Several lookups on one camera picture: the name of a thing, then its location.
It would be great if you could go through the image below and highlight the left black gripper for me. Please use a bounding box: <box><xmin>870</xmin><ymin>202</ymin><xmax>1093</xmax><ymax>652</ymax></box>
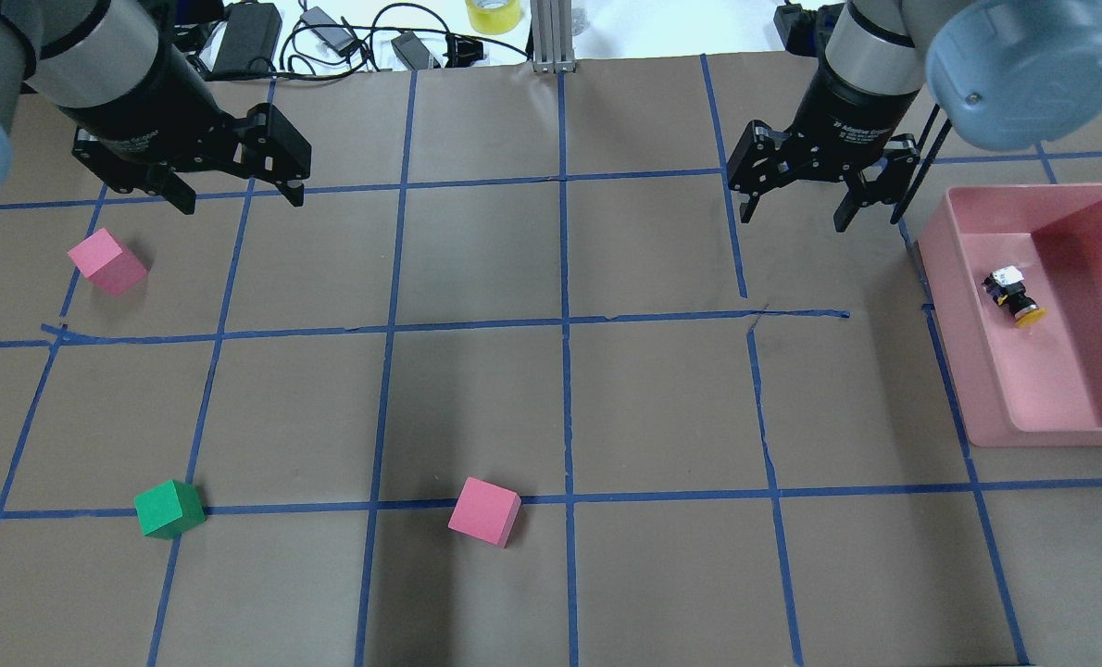
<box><xmin>58</xmin><ymin>46</ymin><xmax>311</xmax><ymax>215</ymax></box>

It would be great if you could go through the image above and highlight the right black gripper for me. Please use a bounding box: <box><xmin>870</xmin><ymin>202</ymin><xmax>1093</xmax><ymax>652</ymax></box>
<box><xmin>726</xmin><ymin>67</ymin><xmax>920</xmax><ymax>233</ymax></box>

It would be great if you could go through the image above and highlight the yellow push button switch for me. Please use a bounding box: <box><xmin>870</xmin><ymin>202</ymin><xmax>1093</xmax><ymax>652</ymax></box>
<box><xmin>980</xmin><ymin>265</ymin><xmax>1049</xmax><ymax>329</ymax></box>

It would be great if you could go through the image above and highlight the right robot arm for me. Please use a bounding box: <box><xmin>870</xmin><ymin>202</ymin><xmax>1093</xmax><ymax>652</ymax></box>
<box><xmin>726</xmin><ymin>1</ymin><xmax>1102</xmax><ymax>232</ymax></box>

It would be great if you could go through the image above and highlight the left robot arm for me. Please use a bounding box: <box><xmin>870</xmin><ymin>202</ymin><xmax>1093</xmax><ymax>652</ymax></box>
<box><xmin>0</xmin><ymin>1</ymin><xmax>311</xmax><ymax>215</ymax></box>

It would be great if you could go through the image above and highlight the pink cube far left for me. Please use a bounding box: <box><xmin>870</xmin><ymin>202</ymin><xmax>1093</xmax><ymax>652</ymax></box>
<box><xmin>66</xmin><ymin>229</ymin><xmax>149</xmax><ymax>298</ymax></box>

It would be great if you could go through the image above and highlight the pink cube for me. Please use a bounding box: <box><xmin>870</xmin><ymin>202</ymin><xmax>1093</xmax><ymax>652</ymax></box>
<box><xmin>446</xmin><ymin>476</ymin><xmax>522</xmax><ymax>548</ymax></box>
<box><xmin>66</xmin><ymin>229</ymin><xmax>149</xmax><ymax>298</ymax></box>

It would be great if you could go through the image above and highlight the black power adapter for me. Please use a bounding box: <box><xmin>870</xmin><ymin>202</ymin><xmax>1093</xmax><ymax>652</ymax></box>
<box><xmin>209</xmin><ymin>1</ymin><xmax>282</xmax><ymax>80</ymax></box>

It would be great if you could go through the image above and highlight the small grey adapter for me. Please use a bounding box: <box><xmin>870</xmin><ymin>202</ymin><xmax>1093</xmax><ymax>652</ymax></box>
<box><xmin>300</xmin><ymin>6</ymin><xmax>359</xmax><ymax>57</ymax></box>

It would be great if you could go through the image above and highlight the yellow tape roll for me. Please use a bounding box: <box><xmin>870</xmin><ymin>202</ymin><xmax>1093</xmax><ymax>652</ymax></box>
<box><xmin>465</xmin><ymin>0</ymin><xmax>523</xmax><ymax>35</ymax></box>

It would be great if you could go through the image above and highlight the green cube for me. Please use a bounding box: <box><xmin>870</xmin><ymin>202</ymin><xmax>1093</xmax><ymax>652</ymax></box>
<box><xmin>133</xmin><ymin>480</ymin><xmax>207</xmax><ymax>540</ymax></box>

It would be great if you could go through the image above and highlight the pink plastic bin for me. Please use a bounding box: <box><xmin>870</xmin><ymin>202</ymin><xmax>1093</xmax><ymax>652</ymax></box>
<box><xmin>918</xmin><ymin>184</ymin><xmax>1102</xmax><ymax>447</ymax></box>

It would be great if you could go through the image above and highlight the pink cube centre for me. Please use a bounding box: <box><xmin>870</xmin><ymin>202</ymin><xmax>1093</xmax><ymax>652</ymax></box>
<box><xmin>446</xmin><ymin>476</ymin><xmax>522</xmax><ymax>548</ymax></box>

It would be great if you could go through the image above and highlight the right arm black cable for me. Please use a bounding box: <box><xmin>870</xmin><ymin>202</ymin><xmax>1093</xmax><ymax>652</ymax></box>
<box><xmin>890</xmin><ymin>104</ymin><xmax>948</xmax><ymax>225</ymax></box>

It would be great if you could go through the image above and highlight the black cable bundle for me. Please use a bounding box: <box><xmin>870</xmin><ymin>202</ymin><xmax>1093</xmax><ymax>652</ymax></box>
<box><xmin>278</xmin><ymin>0</ymin><xmax>529</xmax><ymax>82</ymax></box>

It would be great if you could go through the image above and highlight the aluminium frame post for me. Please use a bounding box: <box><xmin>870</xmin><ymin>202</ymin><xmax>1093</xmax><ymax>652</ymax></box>
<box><xmin>530</xmin><ymin>0</ymin><xmax>577</xmax><ymax>73</ymax></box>

